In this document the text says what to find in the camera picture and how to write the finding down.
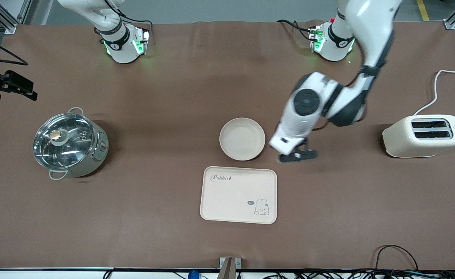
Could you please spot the grey metal camera bracket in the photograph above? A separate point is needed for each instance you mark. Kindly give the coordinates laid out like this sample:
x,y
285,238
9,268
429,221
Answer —
x,y
229,267

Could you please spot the cream tray with rabbit print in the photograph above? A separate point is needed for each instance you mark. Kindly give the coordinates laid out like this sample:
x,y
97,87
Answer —
x,y
231,197

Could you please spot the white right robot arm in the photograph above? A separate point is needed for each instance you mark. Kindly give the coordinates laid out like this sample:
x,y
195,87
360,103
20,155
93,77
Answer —
x,y
121,46

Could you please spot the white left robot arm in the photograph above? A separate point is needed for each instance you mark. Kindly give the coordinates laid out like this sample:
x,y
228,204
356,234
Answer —
x,y
371,27

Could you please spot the cream round plate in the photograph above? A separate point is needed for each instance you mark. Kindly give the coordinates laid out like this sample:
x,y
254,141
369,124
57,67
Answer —
x,y
243,141

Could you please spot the small blue round object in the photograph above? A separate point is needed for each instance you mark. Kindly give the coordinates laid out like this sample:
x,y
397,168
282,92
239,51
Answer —
x,y
193,274

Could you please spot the glass pot lid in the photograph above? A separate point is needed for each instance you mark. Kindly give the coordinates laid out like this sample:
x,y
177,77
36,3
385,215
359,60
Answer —
x,y
70,151

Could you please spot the brown table cover mat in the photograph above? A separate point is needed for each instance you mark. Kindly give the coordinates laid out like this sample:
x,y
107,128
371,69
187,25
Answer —
x,y
173,97

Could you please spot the steel electric cooking pot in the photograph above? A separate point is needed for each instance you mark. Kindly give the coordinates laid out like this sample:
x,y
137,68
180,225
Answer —
x,y
100,152

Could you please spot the cream two-slot toaster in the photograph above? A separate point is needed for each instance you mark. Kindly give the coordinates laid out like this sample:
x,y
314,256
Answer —
x,y
405,141

